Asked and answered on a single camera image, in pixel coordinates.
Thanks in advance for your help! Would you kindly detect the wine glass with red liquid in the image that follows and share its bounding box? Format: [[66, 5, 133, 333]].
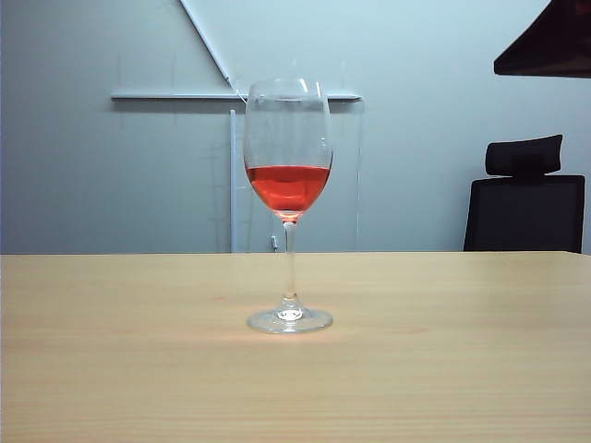
[[243, 78, 334, 335]]

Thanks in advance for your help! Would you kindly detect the black office chair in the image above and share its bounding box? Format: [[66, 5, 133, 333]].
[[464, 134, 586, 254]]

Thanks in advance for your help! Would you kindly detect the white vertical wall rail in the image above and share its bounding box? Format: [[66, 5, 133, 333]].
[[229, 109, 239, 254]]

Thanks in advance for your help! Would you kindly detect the white horizontal wall rail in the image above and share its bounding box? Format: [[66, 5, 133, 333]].
[[110, 89, 362, 102]]

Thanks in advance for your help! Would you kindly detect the white diagonal wall rail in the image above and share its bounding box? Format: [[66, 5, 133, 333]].
[[178, 0, 232, 87]]

